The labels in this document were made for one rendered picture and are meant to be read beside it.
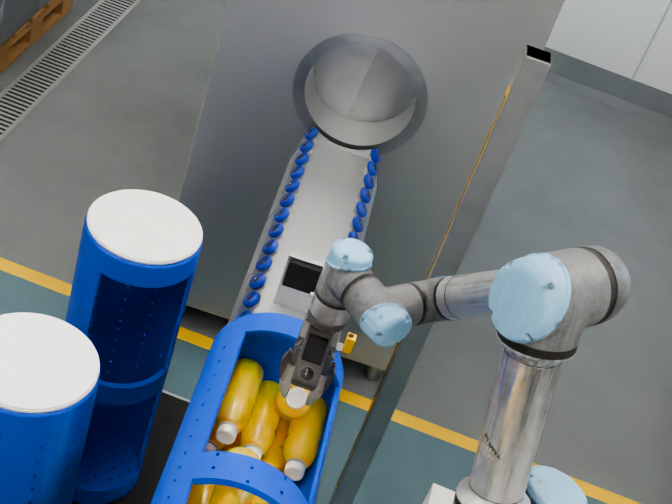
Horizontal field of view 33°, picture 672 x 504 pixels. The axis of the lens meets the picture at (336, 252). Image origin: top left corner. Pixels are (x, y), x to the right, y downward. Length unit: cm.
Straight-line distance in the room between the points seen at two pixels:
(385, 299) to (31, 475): 90
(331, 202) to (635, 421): 178
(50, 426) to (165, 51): 352
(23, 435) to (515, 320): 112
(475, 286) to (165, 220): 112
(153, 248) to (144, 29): 316
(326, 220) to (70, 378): 106
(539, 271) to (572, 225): 386
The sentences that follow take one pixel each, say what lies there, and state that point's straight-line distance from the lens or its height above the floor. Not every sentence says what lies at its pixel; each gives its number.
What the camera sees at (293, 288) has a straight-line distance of 277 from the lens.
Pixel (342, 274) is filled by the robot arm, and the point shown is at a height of 156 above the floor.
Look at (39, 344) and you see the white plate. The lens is 243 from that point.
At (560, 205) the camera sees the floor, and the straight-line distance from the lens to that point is 554.
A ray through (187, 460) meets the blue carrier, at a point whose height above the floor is 119.
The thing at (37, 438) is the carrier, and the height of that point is 96.
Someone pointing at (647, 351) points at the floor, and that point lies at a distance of 491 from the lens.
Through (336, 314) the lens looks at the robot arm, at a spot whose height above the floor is 147.
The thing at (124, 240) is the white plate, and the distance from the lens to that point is 272.
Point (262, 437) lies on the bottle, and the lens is 228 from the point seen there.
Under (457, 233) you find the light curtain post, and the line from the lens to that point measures 280.
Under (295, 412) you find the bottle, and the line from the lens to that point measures 219.
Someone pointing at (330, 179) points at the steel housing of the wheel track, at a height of 93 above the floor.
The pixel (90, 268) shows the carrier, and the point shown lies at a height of 95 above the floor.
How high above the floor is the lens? 272
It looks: 36 degrees down
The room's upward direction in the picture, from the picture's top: 20 degrees clockwise
